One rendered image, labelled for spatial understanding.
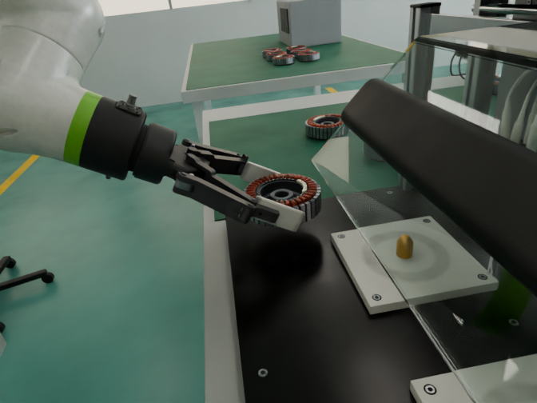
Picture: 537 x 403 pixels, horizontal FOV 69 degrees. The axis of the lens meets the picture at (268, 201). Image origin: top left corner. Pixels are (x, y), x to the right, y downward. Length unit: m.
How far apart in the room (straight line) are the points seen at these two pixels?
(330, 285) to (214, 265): 0.18
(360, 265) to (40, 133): 0.40
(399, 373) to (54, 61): 0.49
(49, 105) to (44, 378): 1.27
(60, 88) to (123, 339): 1.25
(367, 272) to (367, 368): 0.13
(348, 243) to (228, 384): 0.24
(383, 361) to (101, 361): 1.29
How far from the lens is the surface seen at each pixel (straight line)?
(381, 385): 0.40
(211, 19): 4.86
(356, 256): 0.52
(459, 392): 0.40
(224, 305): 0.52
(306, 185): 0.57
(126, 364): 1.56
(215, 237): 0.65
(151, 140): 0.50
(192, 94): 1.75
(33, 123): 0.50
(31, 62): 0.52
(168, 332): 1.60
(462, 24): 0.55
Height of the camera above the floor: 1.09
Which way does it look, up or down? 28 degrees down
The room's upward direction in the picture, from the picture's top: 6 degrees counter-clockwise
